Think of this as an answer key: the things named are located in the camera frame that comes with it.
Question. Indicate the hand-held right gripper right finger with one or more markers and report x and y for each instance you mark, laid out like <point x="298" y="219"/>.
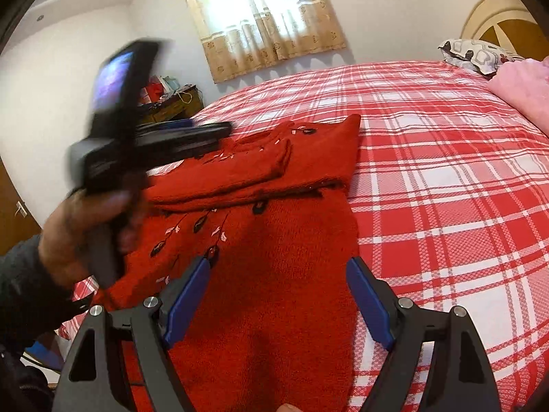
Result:
<point x="369" y="302"/>

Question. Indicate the red gift bag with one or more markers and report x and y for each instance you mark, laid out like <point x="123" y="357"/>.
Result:
<point x="154" y="90"/>

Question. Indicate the brown wooden door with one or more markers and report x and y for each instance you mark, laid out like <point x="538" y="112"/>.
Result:
<point x="15" y="219"/>

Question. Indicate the grey patterned pillow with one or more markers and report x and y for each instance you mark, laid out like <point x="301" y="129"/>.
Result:
<point x="476" y="55"/>

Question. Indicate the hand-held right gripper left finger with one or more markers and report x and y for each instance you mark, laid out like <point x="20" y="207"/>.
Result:
<point x="188" y="304"/>

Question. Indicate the red white plaid bed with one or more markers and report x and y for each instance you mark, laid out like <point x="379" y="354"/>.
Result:
<point x="429" y="180"/>

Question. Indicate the person's left forearm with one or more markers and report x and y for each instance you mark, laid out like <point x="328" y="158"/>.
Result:
<point x="25" y="292"/>

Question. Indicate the pink blanket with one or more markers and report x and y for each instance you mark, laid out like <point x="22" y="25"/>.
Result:
<point x="521" y="90"/>

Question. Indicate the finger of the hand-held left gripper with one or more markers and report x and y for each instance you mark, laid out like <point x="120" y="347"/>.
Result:
<point x="184" y="139"/>

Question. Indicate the pale gift bag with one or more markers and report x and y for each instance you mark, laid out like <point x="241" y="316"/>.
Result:
<point x="170" y="85"/>

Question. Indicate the beige wooden headboard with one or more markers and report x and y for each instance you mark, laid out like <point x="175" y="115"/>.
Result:
<point x="493" y="21"/>

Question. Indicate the beige patterned curtain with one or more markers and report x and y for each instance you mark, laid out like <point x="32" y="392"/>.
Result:
<point x="261" y="21"/>

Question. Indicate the red knitted sweater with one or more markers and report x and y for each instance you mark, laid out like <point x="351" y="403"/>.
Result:
<point x="278" y="266"/>

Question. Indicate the brown wooden desk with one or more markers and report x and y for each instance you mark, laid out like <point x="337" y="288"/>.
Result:
<point x="176" y="107"/>

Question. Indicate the blue sheet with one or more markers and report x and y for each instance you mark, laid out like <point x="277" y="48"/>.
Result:
<point x="47" y="354"/>

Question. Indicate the person's left hand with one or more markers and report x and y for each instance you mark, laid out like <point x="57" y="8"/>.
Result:
<point x="68" y="231"/>

